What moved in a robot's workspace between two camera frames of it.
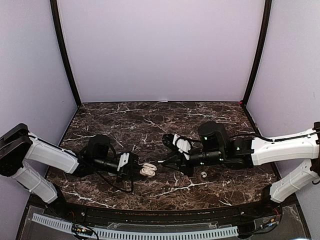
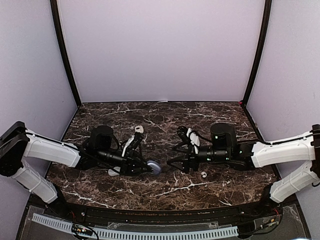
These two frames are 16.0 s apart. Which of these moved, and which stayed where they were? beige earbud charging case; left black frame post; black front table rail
Moved: beige earbud charging case
Stayed: black front table rail; left black frame post
